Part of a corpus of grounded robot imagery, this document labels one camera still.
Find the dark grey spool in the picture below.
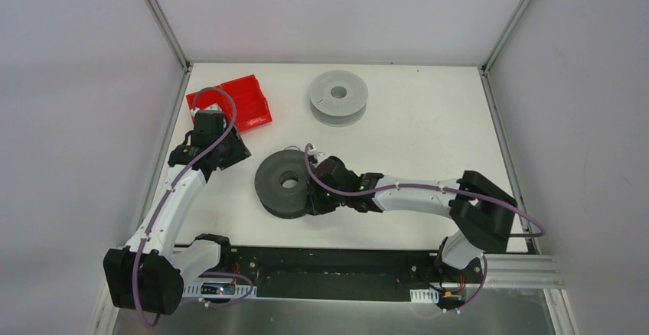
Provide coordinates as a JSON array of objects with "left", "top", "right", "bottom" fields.
[{"left": 254, "top": 149, "right": 312, "bottom": 220}]

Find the white perforated spool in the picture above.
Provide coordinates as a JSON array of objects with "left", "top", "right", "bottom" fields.
[{"left": 307, "top": 70, "right": 369, "bottom": 127}]

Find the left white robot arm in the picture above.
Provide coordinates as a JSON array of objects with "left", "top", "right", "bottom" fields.
[{"left": 103, "top": 110, "right": 251, "bottom": 315}]

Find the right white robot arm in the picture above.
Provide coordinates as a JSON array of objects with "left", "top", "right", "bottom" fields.
[{"left": 305, "top": 156, "right": 517, "bottom": 281}]

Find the red plastic bin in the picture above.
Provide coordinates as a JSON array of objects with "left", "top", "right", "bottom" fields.
[{"left": 185, "top": 75, "right": 272, "bottom": 133}]

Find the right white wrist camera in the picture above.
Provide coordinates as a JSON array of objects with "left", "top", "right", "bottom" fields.
[{"left": 305, "top": 143, "right": 327, "bottom": 165}]

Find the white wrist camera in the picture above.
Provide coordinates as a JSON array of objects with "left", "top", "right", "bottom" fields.
[
  {"left": 305, "top": 143, "right": 327, "bottom": 165},
  {"left": 190, "top": 103, "right": 222, "bottom": 123}
]

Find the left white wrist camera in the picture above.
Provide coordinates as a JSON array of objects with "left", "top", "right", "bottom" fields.
[{"left": 190, "top": 103, "right": 222, "bottom": 123}]

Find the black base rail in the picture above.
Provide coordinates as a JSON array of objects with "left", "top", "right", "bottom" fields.
[{"left": 223, "top": 245, "right": 483, "bottom": 302}]

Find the left white cable duct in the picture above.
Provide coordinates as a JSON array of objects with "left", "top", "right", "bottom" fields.
[{"left": 182, "top": 282, "right": 257, "bottom": 299}]

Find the white cable duct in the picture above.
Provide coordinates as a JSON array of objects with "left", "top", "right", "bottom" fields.
[
  {"left": 409, "top": 288, "right": 439, "bottom": 304},
  {"left": 182, "top": 282, "right": 257, "bottom": 299}
]

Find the right white cable duct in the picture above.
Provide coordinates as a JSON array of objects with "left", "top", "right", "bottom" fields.
[{"left": 409, "top": 288, "right": 439, "bottom": 304}]

